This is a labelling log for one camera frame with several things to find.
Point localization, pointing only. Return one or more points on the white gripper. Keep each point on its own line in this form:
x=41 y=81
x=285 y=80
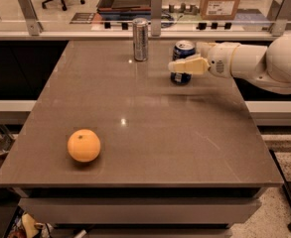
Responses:
x=218 y=59

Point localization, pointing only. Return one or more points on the blue pepsi can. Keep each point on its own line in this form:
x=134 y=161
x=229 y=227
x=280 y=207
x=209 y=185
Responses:
x=182 y=49

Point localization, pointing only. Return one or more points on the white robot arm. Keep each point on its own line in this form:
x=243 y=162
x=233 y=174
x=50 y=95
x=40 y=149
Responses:
x=268 y=68

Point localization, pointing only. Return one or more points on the silver energy drink can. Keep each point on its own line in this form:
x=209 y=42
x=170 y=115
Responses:
x=140 y=38

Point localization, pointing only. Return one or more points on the cardboard box with label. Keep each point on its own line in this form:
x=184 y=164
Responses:
x=218 y=9

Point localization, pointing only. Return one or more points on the orange fruit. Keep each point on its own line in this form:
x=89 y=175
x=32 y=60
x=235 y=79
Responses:
x=84 y=146

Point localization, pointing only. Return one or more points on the middle metal railing post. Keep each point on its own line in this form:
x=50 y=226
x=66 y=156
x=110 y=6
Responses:
x=156 y=12

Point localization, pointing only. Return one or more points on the metal railing post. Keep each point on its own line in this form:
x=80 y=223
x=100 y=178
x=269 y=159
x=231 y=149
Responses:
x=33 y=25
x=156 y=12
x=278 y=27

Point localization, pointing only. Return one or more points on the right metal railing post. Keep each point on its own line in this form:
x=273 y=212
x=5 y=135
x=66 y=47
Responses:
x=278 y=27

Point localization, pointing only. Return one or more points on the left metal railing post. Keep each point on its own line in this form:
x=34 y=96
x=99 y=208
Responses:
x=33 y=25

